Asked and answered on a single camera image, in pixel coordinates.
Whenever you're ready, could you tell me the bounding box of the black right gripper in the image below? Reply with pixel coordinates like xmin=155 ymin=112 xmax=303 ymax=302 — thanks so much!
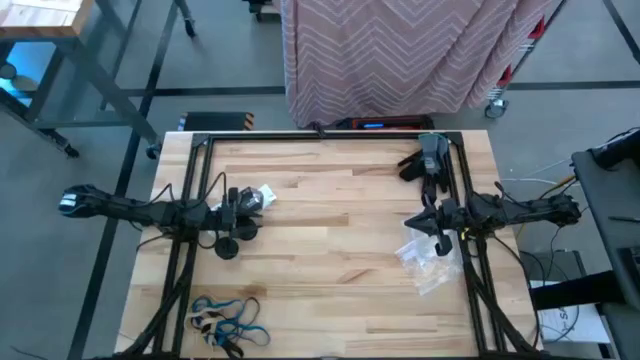
xmin=403 ymin=196 xmax=466 ymax=258

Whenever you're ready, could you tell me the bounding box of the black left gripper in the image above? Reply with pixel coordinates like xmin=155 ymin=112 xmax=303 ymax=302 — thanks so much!
xmin=214 ymin=187 xmax=264 ymax=233

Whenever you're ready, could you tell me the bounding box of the thin black rubber band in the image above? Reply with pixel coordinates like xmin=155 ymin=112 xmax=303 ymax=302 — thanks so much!
xmin=238 ymin=295 xmax=263 ymax=327
xmin=198 ymin=310 xmax=227 ymax=335

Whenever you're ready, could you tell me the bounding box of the thin blue rubber band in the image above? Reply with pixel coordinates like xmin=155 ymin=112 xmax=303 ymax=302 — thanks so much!
xmin=191 ymin=294 xmax=242 ymax=317
xmin=229 ymin=322 xmax=273 ymax=350

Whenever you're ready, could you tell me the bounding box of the wide blue rubber band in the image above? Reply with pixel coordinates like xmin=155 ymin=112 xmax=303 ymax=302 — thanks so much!
xmin=213 ymin=319 xmax=239 ymax=347

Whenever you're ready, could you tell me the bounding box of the wide black rubber band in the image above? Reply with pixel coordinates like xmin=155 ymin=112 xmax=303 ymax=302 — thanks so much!
xmin=219 ymin=339 xmax=247 ymax=358

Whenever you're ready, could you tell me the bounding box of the black white zipper bag box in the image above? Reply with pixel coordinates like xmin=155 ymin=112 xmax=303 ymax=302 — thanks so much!
xmin=209 ymin=183 xmax=278 ymax=214

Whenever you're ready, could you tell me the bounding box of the heap of clear plastic bags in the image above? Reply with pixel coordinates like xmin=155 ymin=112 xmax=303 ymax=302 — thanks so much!
xmin=394 ymin=229 xmax=464 ymax=297

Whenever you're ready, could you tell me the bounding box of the grey black work glove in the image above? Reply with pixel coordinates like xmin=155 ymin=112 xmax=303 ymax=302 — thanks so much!
xmin=397 ymin=149 xmax=426 ymax=183
xmin=417 ymin=132 xmax=452 ymax=197

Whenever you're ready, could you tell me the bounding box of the black box with orange stripes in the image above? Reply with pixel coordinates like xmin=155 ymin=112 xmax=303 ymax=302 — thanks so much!
xmin=178 ymin=111 xmax=256 ymax=132

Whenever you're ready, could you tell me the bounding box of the orange black device blue display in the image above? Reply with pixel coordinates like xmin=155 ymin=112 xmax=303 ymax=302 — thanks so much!
xmin=335 ymin=114 xmax=435 ymax=131

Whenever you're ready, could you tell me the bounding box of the dark grey computer case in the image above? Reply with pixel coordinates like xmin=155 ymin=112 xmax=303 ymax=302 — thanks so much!
xmin=518 ymin=249 xmax=584 ymax=287

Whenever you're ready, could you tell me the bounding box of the pink chevron blanket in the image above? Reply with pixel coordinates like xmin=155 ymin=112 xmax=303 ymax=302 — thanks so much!
xmin=279 ymin=0 xmax=554 ymax=129

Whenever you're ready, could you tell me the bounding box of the white printed paper sheet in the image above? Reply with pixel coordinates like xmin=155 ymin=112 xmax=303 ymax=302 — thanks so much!
xmin=537 ymin=302 xmax=612 ymax=345

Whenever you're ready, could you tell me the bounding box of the black desk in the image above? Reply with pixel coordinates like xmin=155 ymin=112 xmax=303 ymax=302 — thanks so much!
xmin=570 ymin=144 xmax=640 ymax=360

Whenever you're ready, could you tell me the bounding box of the black device on desk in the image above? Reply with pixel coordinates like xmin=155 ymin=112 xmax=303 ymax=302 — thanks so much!
xmin=588 ymin=127 xmax=640 ymax=170

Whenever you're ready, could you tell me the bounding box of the black table leg with caster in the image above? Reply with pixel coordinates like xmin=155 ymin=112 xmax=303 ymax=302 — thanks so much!
xmin=172 ymin=0 xmax=197 ymax=39

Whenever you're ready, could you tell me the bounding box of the wooden top workbench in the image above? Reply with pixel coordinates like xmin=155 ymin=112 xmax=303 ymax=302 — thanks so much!
xmin=0 ymin=0 xmax=164 ymax=160

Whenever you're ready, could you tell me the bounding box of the black metal table frame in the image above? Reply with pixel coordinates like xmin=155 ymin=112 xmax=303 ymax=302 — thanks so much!
xmin=114 ymin=130 xmax=544 ymax=360

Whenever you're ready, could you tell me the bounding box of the chrome wire shelving rack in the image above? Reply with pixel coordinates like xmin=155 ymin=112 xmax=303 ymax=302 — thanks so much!
xmin=482 ymin=0 xmax=571 ymax=120

